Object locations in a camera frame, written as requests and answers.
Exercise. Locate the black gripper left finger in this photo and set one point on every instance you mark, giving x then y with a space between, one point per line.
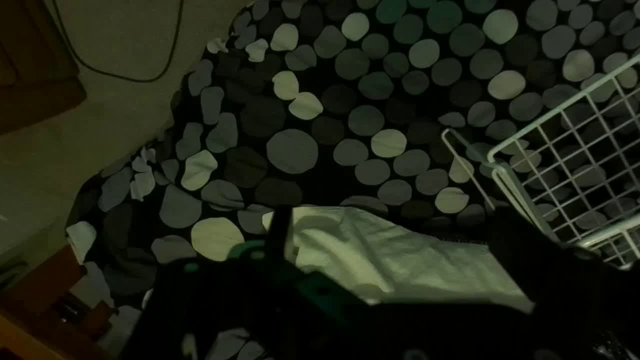
280 233

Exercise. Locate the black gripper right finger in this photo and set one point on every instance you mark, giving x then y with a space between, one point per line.
516 253

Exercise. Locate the white crumpled cloth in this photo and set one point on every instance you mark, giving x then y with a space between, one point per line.
373 253

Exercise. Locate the black grey-dotted bedspread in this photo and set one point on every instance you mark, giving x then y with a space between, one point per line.
333 132

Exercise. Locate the yellow-brown armchair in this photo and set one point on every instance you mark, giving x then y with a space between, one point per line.
33 66

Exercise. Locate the brown wooden bunk bed frame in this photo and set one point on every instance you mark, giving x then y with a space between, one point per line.
40 286

